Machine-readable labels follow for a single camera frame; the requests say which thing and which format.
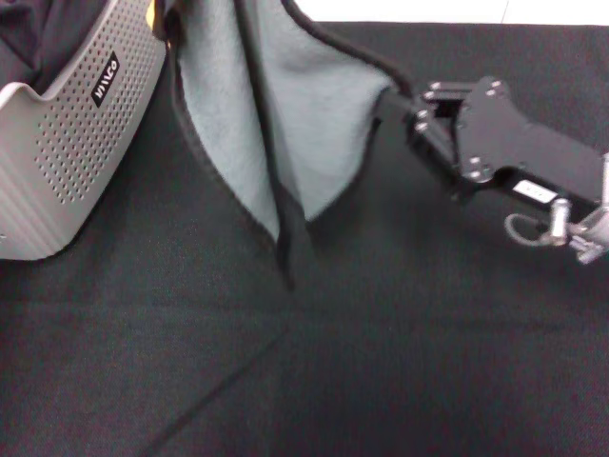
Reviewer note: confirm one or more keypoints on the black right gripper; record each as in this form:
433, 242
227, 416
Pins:
518, 138

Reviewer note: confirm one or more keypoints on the grey yellow towel black trim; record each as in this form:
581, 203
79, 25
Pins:
304, 109

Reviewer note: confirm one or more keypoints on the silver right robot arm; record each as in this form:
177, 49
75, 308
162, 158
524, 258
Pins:
597, 224

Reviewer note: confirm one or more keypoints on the black tablecloth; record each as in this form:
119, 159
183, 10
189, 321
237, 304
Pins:
304, 371

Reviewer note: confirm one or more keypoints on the grey perforated storage box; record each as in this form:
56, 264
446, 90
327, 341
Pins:
71, 157

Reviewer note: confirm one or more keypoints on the black fabric box liner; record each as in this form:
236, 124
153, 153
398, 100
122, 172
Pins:
43, 33

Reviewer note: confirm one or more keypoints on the silver right wrist connector plug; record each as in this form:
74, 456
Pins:
559, 221

